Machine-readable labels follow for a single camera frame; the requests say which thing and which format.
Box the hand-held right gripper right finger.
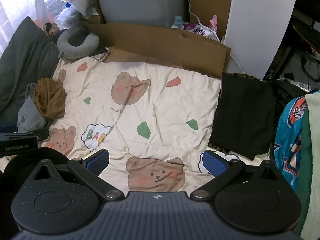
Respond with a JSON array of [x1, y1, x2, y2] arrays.
[[190, 149, 285, 201]]

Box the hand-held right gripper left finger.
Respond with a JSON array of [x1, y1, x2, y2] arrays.
[[34, 148, 125, 201]]

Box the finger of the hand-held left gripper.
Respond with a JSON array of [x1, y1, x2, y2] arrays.
[[25, 128, 50, 142]]

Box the brown t-shirt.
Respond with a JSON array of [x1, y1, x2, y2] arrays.
[[34, 78, 67, 119]]

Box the grey garment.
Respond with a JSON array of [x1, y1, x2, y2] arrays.
[[17, 82, 48, 133]]

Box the black garment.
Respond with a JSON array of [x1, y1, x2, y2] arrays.
[[209, 72, 278, 160]]

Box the cream bear print blanket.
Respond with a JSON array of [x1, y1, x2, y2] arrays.
[[37, 55, 272, 193]]

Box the dark green blanket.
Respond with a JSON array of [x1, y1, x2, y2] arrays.
[[0, 16, 60, 128]]

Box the teal printed cloth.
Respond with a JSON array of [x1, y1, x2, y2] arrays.
[[274, 96, 309, 193]]

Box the dark green cloth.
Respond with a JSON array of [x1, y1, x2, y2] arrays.
[[295, 105, 312, 233]]

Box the floral patterned cloth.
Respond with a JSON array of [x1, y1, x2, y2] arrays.
[[94, 46, 112, 62]]

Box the grey neck pillow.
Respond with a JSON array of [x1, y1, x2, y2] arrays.
[[57, 26, 100, 60]]

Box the light green towel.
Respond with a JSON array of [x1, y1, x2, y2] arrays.
[[300, 90, 320, 240]]

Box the small teddy bear toy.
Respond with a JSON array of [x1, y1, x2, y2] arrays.
[[45, 22, 60, 39]]

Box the white blue plastic bag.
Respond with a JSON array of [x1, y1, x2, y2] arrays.
[[56, 2, 80, 29]]

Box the clear plastic bag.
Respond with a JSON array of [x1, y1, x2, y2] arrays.
[[34, 0, 50, 27]]

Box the large cardboard sheet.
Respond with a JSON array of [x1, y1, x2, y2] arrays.
[[80, 20, 232, 78]]

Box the purple white detergent bag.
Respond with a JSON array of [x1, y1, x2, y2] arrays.
[[183, 22, 213, 37]]

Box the bottle with blue cap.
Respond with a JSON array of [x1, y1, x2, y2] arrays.
[[171, 16, 185, 29]]

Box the grey plastic-wrapped mattress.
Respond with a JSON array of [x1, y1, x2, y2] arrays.
[[92, 0, 190, 28]]

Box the white cable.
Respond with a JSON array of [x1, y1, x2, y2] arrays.
[[189, 0, 247, 77]]

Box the black furniture frame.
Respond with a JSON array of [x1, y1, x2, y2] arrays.
[[272, 5, 320, 85]]

